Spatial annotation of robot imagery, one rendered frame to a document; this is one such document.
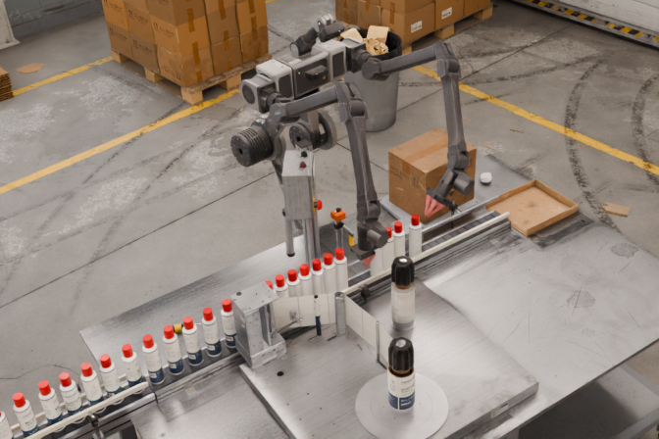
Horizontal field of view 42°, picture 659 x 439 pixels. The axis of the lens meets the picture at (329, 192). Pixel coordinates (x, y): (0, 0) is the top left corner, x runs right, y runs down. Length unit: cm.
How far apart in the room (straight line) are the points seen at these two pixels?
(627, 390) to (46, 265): 324
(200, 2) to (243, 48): 58
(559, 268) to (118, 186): 321
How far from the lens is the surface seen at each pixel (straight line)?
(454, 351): 311
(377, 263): 333
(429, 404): 292
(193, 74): 656
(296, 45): 359
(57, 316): 488
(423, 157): 367
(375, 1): 709
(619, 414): 389
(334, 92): 314
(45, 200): 584
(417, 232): 339
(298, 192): 297
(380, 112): 598
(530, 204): 391
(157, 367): 304
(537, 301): 341
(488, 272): 351
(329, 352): 310
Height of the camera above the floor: 308
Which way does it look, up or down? 34 degrees down
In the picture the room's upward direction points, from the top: 4 degrees counter-clockwise
